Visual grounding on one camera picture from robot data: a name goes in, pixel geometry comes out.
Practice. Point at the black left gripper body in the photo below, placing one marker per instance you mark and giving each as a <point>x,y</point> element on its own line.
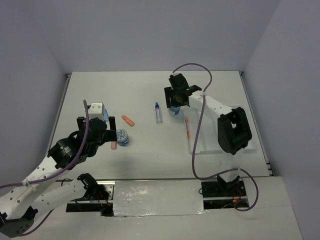
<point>109,135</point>

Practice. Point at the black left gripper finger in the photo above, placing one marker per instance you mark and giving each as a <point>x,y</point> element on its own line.
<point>81,123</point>
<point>112,124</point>

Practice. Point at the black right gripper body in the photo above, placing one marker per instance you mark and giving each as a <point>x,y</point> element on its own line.
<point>175,100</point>

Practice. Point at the orange highlighter cap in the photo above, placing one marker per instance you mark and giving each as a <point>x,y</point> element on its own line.
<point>128,120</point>

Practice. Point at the blue paint jar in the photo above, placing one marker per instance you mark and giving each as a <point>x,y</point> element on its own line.
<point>122,137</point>
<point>174,110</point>

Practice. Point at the clear blue spray bottle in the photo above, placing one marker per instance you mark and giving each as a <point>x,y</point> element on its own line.
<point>158,113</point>

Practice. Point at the orange highlighter pen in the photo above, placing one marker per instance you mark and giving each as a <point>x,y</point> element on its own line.
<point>187,125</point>

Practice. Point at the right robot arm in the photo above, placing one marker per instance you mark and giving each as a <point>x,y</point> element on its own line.
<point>233,131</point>

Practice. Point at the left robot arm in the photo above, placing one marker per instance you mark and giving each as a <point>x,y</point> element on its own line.
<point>25,203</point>

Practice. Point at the blue highlighter cap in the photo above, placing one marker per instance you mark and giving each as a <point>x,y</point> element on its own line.
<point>106,116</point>

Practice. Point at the pink highlighter cap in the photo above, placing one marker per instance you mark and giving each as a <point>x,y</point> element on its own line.
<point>114,145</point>

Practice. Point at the clear plastic organizer tray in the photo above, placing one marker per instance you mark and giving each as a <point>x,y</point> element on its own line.
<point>208,142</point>

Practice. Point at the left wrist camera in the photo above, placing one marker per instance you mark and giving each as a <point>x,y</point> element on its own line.
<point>96,110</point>

